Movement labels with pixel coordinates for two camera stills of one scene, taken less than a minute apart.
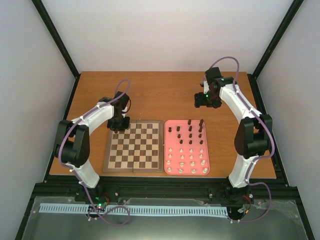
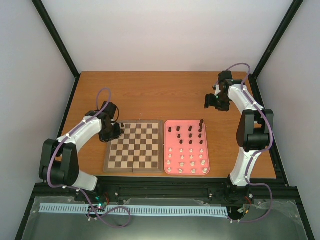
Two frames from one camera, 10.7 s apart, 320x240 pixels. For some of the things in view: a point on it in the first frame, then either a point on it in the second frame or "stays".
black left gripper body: x=117 y=123 to x=110 y=133
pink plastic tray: x=185 y=148 stays
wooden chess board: x=139 y=149 stays
